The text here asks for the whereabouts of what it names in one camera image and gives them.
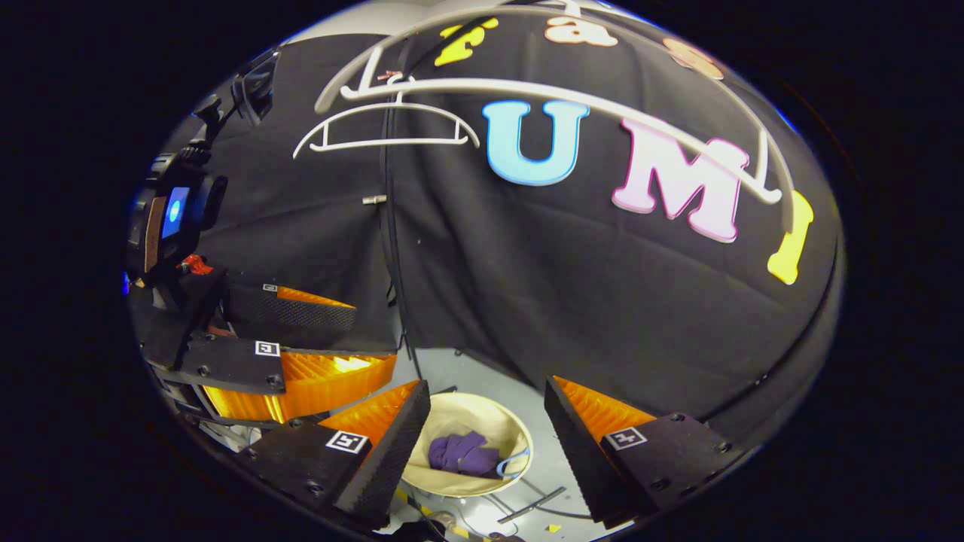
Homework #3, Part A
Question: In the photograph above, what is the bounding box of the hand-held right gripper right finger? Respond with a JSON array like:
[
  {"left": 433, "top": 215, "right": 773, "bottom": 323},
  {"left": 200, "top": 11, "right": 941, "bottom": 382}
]
[{"left": 544, "top": 376, "right": 754, "bottom": 529}]

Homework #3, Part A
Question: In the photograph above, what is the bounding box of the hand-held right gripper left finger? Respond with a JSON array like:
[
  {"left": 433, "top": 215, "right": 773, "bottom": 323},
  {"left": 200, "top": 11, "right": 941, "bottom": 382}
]
[{"left": 239, "top": 379, "right": 432, "bottom": 529}]

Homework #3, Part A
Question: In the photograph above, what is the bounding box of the purple corduroy jacket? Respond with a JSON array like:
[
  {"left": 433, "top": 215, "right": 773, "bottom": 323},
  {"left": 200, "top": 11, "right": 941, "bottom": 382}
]
[{"left": 428, "top": 431, "right": 502, "bottom": 477}]

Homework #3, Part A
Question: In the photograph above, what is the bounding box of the beige laundry hamper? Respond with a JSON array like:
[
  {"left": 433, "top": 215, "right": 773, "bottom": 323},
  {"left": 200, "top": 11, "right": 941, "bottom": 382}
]
[{"left": 402, "top": 391, "right": 535, "bottom": 498}]

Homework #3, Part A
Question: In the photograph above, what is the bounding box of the white plastic clothes hanger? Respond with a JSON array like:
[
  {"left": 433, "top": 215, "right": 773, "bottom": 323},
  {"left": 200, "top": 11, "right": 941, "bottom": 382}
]
[
  {"left": 315, "top": 3, "right": 798, "bottom": 235},
  {"left": 292, "top": 102, "right": 481, "bottom": 161}
]

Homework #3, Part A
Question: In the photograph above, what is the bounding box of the grey metal bar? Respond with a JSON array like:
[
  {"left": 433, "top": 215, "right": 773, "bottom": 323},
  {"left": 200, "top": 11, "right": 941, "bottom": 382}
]
[{"left": 496, "top": 486, "right": 568, "bottom": 525}]

